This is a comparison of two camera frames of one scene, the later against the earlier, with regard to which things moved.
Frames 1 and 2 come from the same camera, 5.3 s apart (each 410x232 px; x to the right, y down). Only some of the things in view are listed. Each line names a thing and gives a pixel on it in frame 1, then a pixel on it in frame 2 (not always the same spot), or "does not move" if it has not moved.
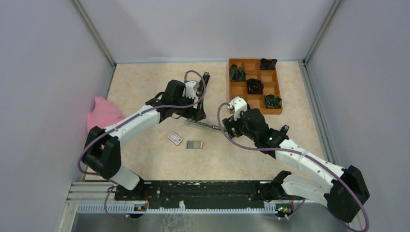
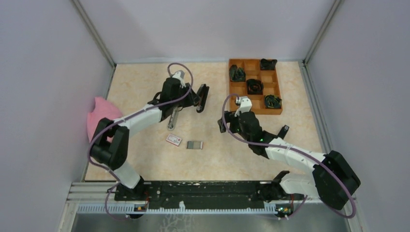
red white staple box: (175, 138) does not move
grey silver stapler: (204, 125) -> (173, 118)
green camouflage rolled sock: (237, 74) does not move
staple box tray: (191, 144) does not move
